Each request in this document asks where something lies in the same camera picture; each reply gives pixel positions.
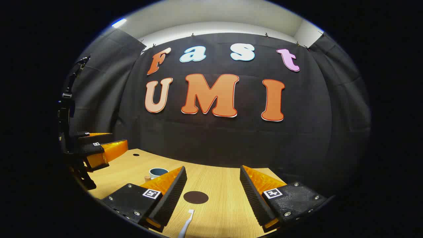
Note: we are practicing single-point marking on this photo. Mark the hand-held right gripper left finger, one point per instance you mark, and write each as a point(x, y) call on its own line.
point(172, 195)

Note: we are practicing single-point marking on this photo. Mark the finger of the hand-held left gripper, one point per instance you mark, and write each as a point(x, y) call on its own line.
point(112, 150)
point(94, 135)

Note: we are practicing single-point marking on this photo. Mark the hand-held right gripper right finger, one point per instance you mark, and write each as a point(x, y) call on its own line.
point(256, 195)

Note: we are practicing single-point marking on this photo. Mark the dark round coaster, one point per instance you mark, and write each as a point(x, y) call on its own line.
point(196, 197)

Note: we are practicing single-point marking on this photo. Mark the white toothbrush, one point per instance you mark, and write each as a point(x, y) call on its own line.
point(186, 224)

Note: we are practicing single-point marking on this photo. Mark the wooden desktop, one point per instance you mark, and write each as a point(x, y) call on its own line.
point(218, 185)

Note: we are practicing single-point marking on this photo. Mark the dark grey side curtain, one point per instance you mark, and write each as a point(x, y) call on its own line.
point(105, 86)
point(343, 115)

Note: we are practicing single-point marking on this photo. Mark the black backdrop cloth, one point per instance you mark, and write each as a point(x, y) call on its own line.
point(231, 145)

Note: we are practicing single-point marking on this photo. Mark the ceiling light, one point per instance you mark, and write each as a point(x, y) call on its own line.
point(119, 22)

